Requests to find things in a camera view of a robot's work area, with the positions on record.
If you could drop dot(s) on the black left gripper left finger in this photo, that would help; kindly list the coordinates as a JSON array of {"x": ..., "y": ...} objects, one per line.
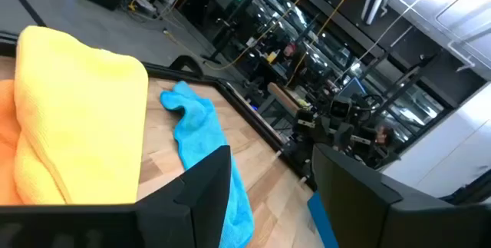
[{"x": 172, "y": 221}]

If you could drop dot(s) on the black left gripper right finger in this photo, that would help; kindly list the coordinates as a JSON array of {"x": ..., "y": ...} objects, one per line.
[{"x": 364, "y": 217}]

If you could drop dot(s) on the light blue microfiber towel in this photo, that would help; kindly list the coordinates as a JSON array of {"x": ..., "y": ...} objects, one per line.
[{"x": 199, "y": 129}]

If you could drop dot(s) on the yellow microfiber towel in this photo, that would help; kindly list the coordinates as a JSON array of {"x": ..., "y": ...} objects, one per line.
[{"x": 80, "y": 117}]

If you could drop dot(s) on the orange microfiber towel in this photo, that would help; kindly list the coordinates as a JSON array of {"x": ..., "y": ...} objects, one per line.
[{"x": 7, "y": 144}]

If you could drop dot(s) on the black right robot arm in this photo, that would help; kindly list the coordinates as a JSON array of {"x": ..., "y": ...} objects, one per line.
[{"x": 339, "y": 115}]

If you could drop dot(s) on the dark blue plastic tray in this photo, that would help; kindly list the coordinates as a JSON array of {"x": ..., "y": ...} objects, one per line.
[{"x": 322, "y": 221}]

